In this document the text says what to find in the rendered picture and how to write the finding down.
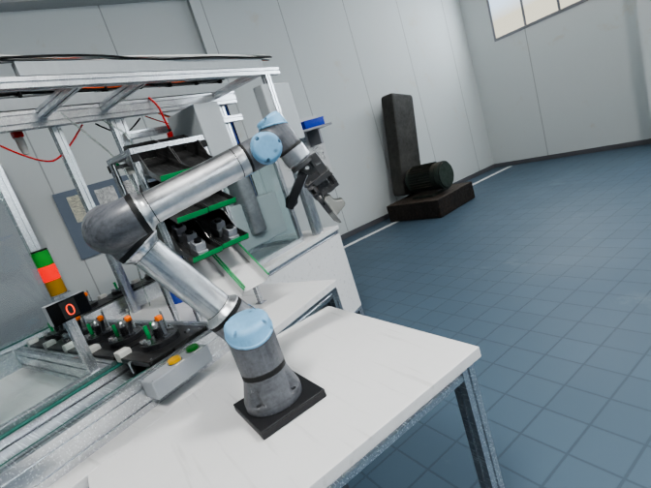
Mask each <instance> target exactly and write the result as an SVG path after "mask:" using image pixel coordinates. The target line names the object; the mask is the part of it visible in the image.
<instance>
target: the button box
mask: <svg viewBox="0 0 651 488"><path fill-rule="evenodd" d="M198 345H199V347H198V348H197V349H196V350H194V351H191V352H187V351H184V352H182V353H181V354H180V357H181V359H180V360H179V361H178V362H176V363H174V364H172V365H169V363H166V364H165V365H163V366H162V367H160V368H159V369H157V370H156V371H154V372H153V373H151V374H150V375H148V376H147V377H145V378H144V379H142V380H141V381H140V382H141V384H142V386H143V388H144V390H145V392H146V395H147V397H150V398H154V399H158V400H161V399H162V398H163V397H165V396H166V395H167V394H169V393H170V392H171V391H173V390H174V389H175V388H177V387H178V386H179V385H181V384H182V383H184V382H185V381H187V380H188V379H189V378H191V377H192V376H193V375H195V374H196V373H197V372H198V371H199V370H200V369H202V368H203V367H204V366H206V365H207V364H208V363H210V362H211V361H212V360H213V358H212V355H211V353H210V350H209V348H208V346H207V345H201V344H198Z"/></svg>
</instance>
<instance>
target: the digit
mask: <svg viewBox="0 0 651 488"><path fill-rule="evenodd" d="M58 305H59V307H60V309H61V311H62V313H63V315H64V317H65V319H66V320H68V319H70V318H72V317H74V316H76V315H78V314H81V312H80V310H79V308H78V305H77V304H76V302H75V300H74V298H73V297H72V298H70V299H68V300H65V301H63V302H61V303H59V304H58Z"/></svg>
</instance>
